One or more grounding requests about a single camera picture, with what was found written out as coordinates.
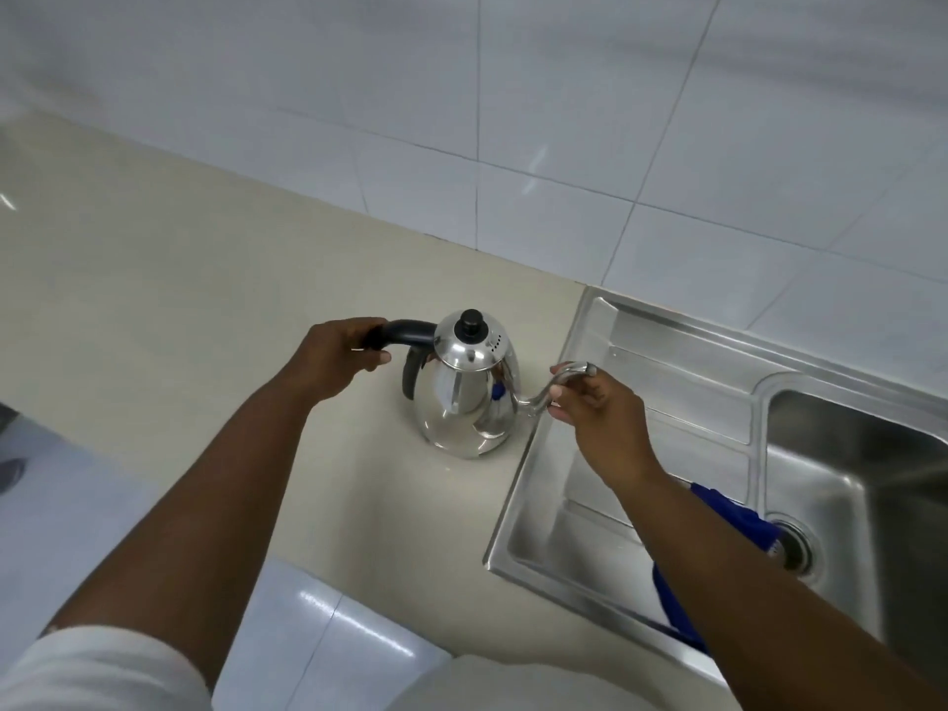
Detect person's right hand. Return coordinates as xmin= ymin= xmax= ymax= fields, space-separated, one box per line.
xmin=547 ymin=361 xmax=662 ymax=491

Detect person's left hand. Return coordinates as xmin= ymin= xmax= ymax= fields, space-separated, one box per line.
xmin=284 ymin=317 xmax=393 ymax=408

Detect stainless steel gooseneck kettle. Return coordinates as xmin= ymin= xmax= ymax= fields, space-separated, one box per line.
xmin=364 ymin=309 xmax=598 ymax=460

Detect person's left forearm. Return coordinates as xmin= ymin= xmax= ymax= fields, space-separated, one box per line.
xmin=40 ymin=377 xmax=316 ymax=694

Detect person's right forearm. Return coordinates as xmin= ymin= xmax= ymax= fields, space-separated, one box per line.
xmin=613 ymin=465 xmax=948 ymax=711

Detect blue cloth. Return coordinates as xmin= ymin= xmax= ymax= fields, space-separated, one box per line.
xmin=651 ymin=481 xmax=788 ymax=654

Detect sink drain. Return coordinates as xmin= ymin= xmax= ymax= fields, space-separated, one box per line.
xmin=766 ymin=513 xmax=825 ymax=580

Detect stainless steel sink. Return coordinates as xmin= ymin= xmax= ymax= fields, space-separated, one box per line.
xmin=483 ymin=284 xmax=948 ymax=691

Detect person's white shirt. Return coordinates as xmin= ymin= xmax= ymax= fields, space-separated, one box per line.
xmin=0 ymin=624 xmax=668 ymax=711

